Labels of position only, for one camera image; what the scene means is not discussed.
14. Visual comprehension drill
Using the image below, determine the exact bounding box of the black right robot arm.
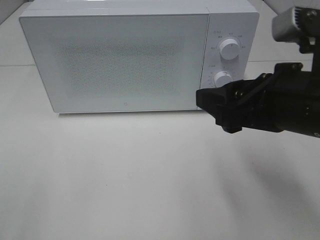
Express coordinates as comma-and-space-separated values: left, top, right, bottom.
196, 6, 320, 138

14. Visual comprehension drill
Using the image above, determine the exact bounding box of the white control knob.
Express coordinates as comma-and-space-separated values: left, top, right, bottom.
218, 37, 241, 61
213, 71, 233, 88

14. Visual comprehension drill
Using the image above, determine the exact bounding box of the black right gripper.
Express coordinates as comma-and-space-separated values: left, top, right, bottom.
196, 6, 320, 134

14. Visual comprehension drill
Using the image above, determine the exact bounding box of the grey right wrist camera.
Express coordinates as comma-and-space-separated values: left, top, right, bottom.
272, 6, 303, 43

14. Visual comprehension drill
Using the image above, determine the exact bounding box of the white microwave door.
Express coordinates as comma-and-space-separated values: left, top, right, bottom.
20, 14, 209, 114

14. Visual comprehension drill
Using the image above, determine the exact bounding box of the white microwave oven body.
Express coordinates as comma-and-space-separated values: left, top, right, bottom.
18, 0, 261, 117

